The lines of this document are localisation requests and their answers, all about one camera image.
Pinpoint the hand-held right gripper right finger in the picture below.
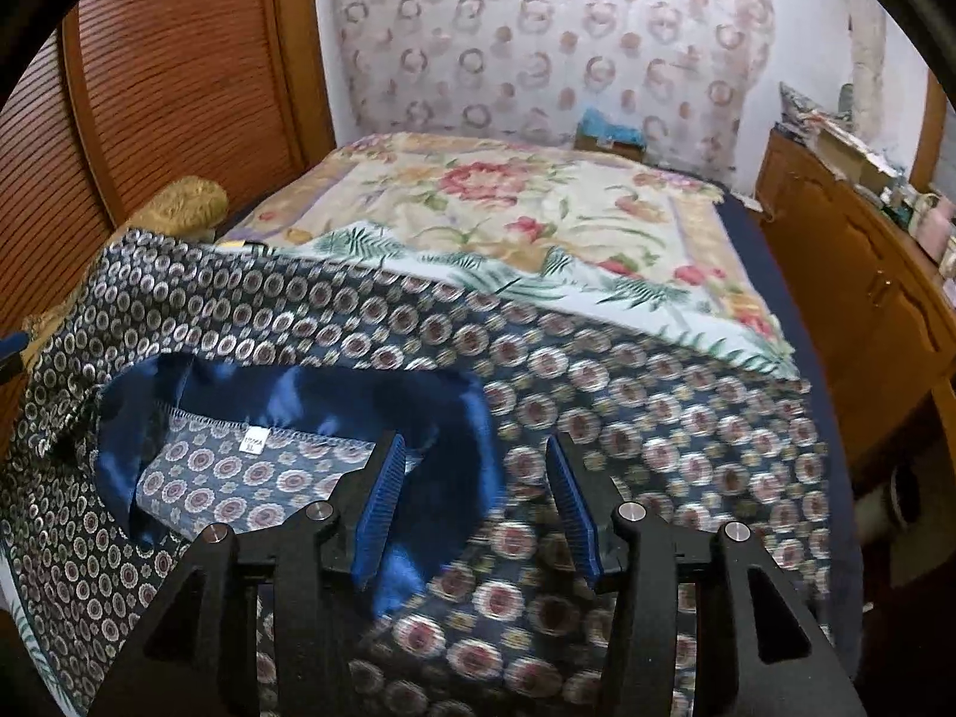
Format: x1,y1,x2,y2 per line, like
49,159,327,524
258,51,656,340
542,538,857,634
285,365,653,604
544,433,871,717

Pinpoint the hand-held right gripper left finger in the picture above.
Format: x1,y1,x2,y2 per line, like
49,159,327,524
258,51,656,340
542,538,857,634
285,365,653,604
90,431,410,717

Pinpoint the navy circle-patterned pajama shirt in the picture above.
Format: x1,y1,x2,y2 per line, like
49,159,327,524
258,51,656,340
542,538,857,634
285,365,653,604
0,228,838,717

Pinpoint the wooden slatted wardrobe door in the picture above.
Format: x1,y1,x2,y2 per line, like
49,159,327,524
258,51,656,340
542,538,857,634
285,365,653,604
63,0,337,229
0,30,113,330

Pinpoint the gold embroidered pillow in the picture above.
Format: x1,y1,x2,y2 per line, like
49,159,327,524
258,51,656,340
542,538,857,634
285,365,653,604
21,175,229,348

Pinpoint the cream floral blanket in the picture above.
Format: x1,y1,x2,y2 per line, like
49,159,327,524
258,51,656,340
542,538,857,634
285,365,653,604
246,130,785,360

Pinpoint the long wooden cabinet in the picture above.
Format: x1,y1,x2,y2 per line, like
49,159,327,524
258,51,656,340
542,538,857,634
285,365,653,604
754,123,956,479

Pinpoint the small cardboard box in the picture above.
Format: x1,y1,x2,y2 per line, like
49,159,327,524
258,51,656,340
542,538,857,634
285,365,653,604
574,130,645,161

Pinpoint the box with teal cloth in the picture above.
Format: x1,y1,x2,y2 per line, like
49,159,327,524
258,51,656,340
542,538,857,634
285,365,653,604
581,106,645,145

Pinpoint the pink thermos jug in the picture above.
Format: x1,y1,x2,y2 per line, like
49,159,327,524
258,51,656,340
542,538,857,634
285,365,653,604
920,195,956,244

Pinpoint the beige lace corner curtain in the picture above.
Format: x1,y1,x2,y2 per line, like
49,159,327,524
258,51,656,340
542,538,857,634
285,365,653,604
844,0,890,136

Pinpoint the sheer ring-patterned curtain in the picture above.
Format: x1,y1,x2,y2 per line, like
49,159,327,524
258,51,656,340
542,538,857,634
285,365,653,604
329,0,778,191

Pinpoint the wooden window frame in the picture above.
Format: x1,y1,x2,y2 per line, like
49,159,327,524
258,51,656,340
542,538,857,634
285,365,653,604
918,71,956,191

